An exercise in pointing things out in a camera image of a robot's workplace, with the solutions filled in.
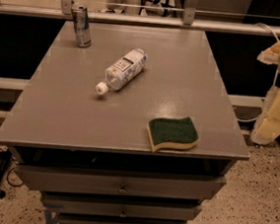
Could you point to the clear plastic water bottle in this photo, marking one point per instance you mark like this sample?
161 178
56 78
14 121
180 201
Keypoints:
122 71

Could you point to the green yellow sponge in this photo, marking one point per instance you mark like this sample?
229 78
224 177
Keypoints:
172 133

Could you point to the top grey drawer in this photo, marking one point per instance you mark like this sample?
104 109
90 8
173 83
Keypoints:
103 182

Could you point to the middle grey drawer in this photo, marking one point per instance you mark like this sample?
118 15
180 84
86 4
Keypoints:
121 207

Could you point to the silver blue drink can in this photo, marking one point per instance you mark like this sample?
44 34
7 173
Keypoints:
81 25

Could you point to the grey drawer cabinet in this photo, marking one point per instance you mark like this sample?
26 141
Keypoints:
60 120

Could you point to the metal railing frame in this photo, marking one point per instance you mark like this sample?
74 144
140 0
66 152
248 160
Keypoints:
251 17

